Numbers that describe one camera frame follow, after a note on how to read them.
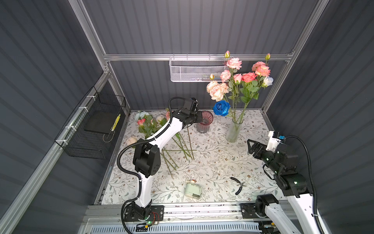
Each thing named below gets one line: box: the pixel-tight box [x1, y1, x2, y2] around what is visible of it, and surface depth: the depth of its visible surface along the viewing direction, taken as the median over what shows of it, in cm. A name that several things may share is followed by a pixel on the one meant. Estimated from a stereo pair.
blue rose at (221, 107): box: [212, 99, 231, 117], surface depth 65 cm
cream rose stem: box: [209, 82, 229, 102], surface depth 73 cm
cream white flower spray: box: [206, 73, 234, 120], surface depth 75 cm
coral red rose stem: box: [239, 71, 260, 124], surface depth 80 cm
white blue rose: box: [261, 76, 274, 88], surface depth 80 cm
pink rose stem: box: [233, 73, 243, 86], surface depth 80 cm
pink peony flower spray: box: [220, 50, 243, 123], surface depth 79 cm
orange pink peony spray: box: [240, 53, 271, 123], surface depth 79 cm
